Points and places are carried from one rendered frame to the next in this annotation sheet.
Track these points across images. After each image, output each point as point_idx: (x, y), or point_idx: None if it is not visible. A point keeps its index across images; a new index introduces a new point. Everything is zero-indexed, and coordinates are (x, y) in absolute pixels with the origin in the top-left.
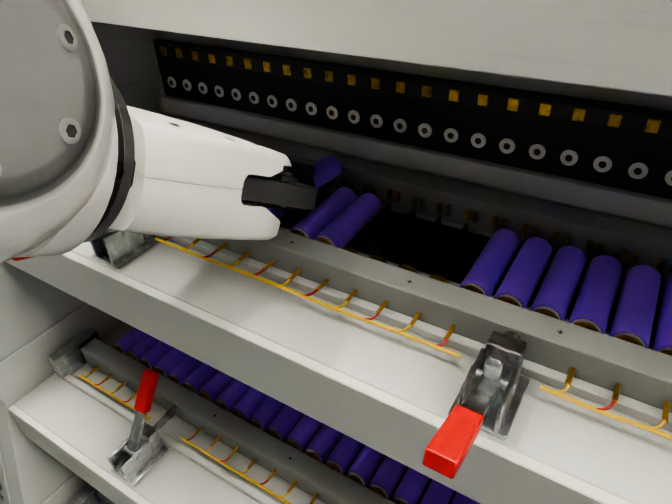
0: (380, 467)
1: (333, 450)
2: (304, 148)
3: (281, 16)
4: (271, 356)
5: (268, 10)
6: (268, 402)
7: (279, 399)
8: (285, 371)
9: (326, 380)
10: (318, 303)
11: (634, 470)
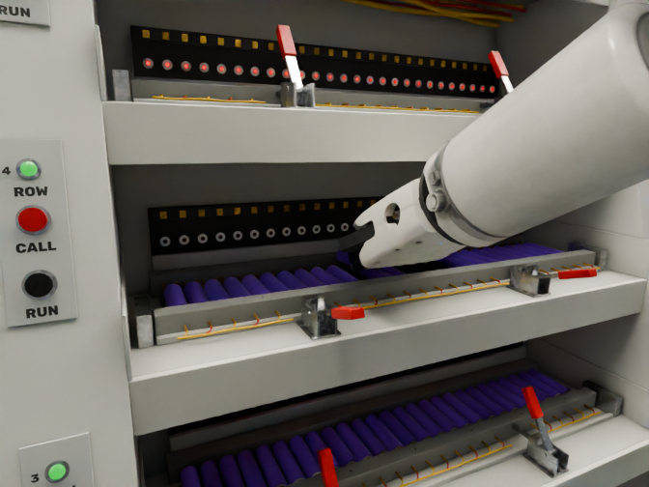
0: (441, 422)
1: (417, 434)
2: (303, 256)
3: (437, 147)
4: (467, 319)
5: (431, 145)
6: (358, 444)
7: (465, 353)
8: (473, 325)
9: (494, 312)
10: (449, 294)
11: (571, 285)
